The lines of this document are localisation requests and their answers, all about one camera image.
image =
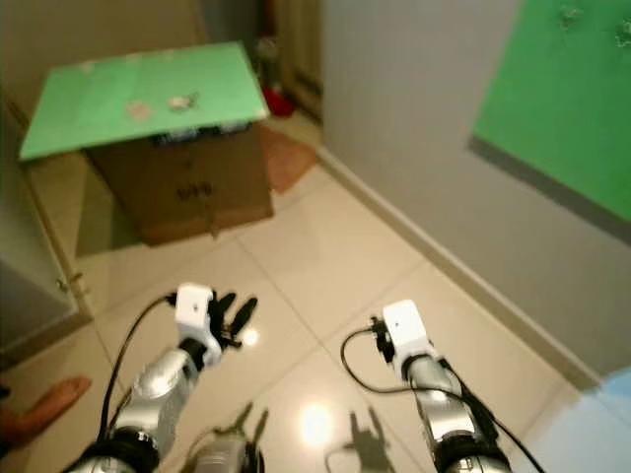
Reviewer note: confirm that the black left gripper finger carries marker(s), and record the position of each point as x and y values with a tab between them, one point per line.
245	313
224	308

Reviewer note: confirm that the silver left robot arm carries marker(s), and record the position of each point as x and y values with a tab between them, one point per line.
158	394

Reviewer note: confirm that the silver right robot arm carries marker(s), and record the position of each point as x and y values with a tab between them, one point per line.
449	409

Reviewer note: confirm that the silver keys bunch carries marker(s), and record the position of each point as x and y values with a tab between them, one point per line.
182	101

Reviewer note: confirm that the grey robot leg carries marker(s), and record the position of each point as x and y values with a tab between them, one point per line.
229	448

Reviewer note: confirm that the brown cardboard box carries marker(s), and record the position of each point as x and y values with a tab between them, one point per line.
192	187

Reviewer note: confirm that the brown floor mat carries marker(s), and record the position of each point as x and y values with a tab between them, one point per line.
286	158

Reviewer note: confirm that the grey door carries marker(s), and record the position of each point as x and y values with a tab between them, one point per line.
32	286

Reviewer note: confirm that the small red object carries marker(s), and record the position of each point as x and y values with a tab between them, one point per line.
278	101

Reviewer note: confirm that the small pale flat object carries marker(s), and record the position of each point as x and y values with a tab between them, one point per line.
139	109

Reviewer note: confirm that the green board table top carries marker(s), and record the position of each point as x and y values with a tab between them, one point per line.
128	84

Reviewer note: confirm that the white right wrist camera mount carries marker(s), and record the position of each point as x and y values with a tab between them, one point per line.
406	327

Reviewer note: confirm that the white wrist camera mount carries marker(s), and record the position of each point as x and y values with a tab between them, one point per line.
406	327
193	307

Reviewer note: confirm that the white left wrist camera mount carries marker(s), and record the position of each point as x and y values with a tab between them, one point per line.
193	307

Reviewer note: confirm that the green wall board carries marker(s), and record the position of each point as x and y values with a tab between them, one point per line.
562	99

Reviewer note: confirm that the clear adhesive wall hook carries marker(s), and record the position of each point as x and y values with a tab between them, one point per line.
623	34
570	16

